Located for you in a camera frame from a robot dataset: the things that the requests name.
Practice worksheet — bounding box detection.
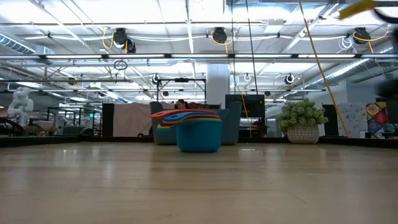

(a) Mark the green succulent in white pot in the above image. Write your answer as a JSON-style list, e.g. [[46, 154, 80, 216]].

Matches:
[[276, 98, 329, 144]]

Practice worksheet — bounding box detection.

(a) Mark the navy blue measuring cup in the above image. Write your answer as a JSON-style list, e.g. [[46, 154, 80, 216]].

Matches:
[[159, 116, 221, 127]]

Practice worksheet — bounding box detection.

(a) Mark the white patterned panel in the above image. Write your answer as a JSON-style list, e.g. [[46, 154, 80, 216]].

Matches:
[[337, 102, 368, 138]]

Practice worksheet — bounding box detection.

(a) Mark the red measuring cup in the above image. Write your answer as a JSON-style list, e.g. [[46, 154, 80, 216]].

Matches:
[[150, 109, 218, 120]]

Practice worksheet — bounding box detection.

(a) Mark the pink cloth partition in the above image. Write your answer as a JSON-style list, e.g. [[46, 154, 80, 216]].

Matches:
[[112, 103, 156, 138]]

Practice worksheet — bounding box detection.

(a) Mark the black stand frame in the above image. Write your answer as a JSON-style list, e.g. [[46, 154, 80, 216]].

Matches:
[[156, 77, 208, 104]]

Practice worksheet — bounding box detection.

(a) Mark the person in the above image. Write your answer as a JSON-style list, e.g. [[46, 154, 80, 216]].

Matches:
[[174, 98, 200, 110]]

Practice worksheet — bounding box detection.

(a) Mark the yellow measuring cup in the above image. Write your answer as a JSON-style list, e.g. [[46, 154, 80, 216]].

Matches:
[[157, 117, 223, 130]]

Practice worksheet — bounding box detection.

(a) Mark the cyan measuring cup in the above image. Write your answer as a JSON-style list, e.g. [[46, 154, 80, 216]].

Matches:
[[155, 119, 223, 153]]

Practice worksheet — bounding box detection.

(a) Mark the colourful patterned poster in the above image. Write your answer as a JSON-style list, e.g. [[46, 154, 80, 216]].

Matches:
[[366, 101, 389, 138]]

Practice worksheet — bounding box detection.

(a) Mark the white pillar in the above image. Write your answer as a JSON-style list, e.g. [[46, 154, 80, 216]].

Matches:
[[206, 63, 231, 110]]

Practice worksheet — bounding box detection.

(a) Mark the black ceiling cable reel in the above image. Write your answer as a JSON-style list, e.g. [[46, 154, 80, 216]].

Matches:
[[213, 27, 228, 44], [112, 27, 128, 46], [354, 27, 371, 44]]

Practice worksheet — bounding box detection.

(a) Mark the yellow hanging cable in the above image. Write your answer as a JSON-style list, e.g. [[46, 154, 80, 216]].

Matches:
[[297, 0, 351, 138]]

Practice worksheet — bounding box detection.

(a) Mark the black hanging cable with loop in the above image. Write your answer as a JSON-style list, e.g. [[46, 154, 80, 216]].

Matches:
[[245, 0, 259, 99]]

